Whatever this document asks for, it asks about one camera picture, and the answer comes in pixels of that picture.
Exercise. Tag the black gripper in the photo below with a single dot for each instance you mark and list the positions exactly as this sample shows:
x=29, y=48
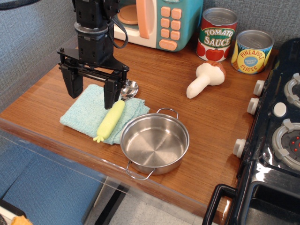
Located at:
x=93, y=59

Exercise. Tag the stainless steel pot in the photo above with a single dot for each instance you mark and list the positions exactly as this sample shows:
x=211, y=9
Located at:
x=154, y=144

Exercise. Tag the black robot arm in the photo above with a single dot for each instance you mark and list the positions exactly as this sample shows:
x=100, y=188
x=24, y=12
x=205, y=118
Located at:
x=93, y=13

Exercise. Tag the light blue towel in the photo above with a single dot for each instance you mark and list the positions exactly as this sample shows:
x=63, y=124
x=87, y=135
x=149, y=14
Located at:
x=88, y=111

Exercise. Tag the teal toy microwave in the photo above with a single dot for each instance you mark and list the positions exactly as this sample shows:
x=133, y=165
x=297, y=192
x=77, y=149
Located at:
x=162, y=24

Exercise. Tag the toy mushroom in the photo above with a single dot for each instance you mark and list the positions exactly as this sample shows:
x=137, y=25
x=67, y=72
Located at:
x=210, y=73

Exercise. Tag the black table leg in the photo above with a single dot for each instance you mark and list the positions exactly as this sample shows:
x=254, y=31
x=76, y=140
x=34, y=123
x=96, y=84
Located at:
x=111, y=206

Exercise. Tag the tomato sauce can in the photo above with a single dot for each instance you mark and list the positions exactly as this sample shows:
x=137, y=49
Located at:
x=217, y=29

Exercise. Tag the orange fuzzy object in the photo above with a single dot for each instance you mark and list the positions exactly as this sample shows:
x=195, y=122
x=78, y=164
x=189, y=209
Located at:
x=20, y=220

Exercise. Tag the white stove knob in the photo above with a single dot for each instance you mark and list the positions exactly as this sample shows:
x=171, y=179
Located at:
x=239, y=147
x=252, y=106
x=258, y=87

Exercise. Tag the pineapple slices can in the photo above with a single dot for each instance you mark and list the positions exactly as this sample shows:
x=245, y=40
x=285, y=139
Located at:
x=251, y=51

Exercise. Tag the black toy stove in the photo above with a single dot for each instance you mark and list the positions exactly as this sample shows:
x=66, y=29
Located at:
x=268, y=189

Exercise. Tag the spoon with yellow handle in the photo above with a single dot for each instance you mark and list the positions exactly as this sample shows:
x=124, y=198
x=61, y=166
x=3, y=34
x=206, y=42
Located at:
x=112, y=117

